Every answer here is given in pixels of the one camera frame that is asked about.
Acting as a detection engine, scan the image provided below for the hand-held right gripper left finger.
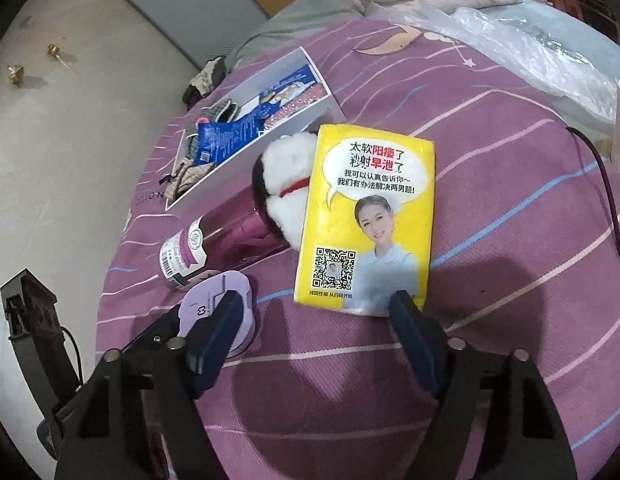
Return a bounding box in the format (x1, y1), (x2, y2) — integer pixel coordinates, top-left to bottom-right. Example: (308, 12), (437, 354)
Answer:
(52, 292), (251, 480)

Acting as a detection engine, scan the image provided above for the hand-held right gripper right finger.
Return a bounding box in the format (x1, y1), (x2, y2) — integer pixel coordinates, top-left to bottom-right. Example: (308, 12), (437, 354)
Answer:
(387, 290), (578, 480)

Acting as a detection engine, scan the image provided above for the yellow tissue pack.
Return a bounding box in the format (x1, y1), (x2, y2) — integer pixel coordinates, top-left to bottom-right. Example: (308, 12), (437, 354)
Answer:
(293, 123), (437, 318)

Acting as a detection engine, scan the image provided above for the white cardboard box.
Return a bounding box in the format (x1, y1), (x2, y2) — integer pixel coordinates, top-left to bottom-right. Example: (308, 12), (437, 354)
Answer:
(165, 46), (345, 211)

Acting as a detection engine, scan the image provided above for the purple round device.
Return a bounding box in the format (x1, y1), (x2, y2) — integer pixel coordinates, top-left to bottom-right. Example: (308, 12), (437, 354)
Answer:
(177, 270), (256, 361)

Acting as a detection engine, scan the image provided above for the purple striped bed sheet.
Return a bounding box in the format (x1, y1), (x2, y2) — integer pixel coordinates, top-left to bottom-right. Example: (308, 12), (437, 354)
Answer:
(102, 15), (620, 480)

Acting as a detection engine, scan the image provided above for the pink bottle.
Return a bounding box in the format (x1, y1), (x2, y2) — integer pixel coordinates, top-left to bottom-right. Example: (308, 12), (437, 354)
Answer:
(159, 187), (291, 292)

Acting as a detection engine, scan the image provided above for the beige plaid cloth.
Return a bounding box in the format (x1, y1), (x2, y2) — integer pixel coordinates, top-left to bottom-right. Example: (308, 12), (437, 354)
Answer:
(162, 157), (216, 198)

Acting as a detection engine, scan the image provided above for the white black plush toy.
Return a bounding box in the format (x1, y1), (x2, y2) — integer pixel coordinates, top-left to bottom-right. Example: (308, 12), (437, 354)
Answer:
(250, 127), (321, 251)

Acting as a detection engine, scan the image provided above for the dark blue packet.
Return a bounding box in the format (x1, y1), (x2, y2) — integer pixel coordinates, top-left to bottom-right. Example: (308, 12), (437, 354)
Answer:
(196, 112), (268, 166)

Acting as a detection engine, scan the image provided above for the black box device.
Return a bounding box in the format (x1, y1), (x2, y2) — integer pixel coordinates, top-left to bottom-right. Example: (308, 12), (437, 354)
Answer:
(0, 269), (83, 411)

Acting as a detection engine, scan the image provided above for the pink glitter sponge cloth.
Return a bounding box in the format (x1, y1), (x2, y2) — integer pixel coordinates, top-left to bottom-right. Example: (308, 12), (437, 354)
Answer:
(262, 91), (325, 128)

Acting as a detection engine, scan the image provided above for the grey pillow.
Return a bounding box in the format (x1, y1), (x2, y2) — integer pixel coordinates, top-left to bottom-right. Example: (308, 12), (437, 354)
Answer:
(225, 0), (366, 73)

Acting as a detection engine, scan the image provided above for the clear plastic bag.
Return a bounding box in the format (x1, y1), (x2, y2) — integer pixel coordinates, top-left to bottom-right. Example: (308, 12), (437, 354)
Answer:
(415, 0), (620, 126)

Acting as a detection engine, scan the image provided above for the grey flat panel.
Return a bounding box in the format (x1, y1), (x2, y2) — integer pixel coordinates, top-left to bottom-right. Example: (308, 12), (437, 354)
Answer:
(106, 0), (273, 68)

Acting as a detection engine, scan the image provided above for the thin black device cable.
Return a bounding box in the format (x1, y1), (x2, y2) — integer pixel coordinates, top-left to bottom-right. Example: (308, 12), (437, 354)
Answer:
(61, 326), (82, 367)

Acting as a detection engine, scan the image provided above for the thick black cable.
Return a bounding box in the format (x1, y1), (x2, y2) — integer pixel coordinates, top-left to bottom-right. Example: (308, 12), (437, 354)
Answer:
(565, 126), (620, 281)

